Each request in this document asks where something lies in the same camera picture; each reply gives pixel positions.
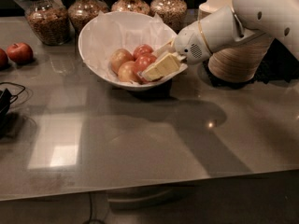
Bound leftmost glass cereal jar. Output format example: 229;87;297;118
25;0;70;46

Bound white ceramic bowl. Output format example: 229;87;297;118
78;10;189;92

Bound red apple on table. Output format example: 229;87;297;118
7;43;34;64

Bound large red front apple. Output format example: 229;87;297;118
133;53;157;83

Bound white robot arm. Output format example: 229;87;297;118
142;0;299;83

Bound back stack paper bowls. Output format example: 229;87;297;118
198;0;232;20

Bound black mat under stacks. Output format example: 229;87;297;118
203;40;299;89

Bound black device with cable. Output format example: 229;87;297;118
0;82;26;125

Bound yellow-red front apple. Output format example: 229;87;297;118
118;61;139;83

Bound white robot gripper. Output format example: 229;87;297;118
141;20;212;82

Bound red apple at edge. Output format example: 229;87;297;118
0;49;8;69

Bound white paper bowl liner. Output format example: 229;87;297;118
82;11;189;86

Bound red back apple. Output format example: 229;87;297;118
133;44;153;60

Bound glass cereal jar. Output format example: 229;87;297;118
150;0;187;32
111;0;150;15
68;0;109;35
25;0;70;46

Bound yellowish left apple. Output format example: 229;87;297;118
109;49;134;73

